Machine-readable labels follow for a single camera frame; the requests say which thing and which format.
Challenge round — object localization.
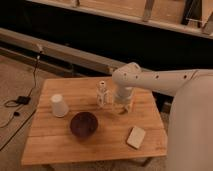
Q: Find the white paper cup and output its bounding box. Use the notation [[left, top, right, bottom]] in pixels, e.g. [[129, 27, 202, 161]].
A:
[[51, 94, 69, 117]]

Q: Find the black floor cable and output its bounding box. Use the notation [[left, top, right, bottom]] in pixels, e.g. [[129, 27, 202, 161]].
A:
[[0, 44, 44, 152]]

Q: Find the wooden table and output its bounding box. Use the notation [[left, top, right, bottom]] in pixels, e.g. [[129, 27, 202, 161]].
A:
[[21, 77, 167, 165]]

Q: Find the black power adapter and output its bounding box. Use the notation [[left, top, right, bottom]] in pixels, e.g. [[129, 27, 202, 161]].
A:
[[16, 96, 31, 105]]

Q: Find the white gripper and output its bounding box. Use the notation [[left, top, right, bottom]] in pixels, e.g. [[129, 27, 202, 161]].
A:
[[112, 86, 133, 114]]

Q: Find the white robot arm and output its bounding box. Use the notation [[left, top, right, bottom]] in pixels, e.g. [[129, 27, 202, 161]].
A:
[[112, 62, 213, 171]]

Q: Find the white sponge block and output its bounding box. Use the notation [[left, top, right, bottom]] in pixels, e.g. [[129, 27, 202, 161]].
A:
[[127, 126, 146, 149]]

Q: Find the dark purple bowl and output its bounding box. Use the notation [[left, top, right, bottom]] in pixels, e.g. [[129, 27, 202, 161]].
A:
[[70, 112, 98, 139]]

